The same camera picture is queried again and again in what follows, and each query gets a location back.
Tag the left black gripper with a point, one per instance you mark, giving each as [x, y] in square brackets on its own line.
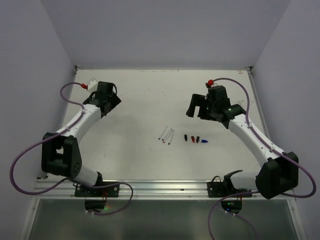
[115, 101]

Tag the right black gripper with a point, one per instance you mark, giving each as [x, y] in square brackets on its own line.
[199, 100]

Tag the black marker pen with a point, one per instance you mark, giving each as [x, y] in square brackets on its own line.
[167, 133]
[171, 136]

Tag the red marker pen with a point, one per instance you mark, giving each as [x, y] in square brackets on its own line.
[166, 137]

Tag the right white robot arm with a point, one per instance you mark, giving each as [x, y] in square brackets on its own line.
[278, 171]

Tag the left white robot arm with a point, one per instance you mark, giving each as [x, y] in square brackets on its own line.
[60, 151]

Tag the left controller board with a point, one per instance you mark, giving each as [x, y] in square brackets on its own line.
[97, 206]

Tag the controller board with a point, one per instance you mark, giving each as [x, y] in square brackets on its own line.
[97, 206]
[232, 206]

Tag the right controller board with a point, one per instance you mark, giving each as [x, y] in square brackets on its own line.
[232, 206]

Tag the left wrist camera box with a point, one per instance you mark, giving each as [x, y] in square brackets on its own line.
[92, 85]

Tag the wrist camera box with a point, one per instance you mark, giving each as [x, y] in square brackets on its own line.
[210, 83]
[92, 85]

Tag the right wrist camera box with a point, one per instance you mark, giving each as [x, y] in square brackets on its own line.
[210, 83]

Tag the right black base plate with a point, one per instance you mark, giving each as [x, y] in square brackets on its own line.
[218, 189]

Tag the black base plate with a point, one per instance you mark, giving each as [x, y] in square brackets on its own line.
[104, 190]
[218, 189]

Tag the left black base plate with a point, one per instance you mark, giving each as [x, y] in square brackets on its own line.
[104, 190]

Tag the aluminium mounting rail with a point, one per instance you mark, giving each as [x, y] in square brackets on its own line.
[142, 190]

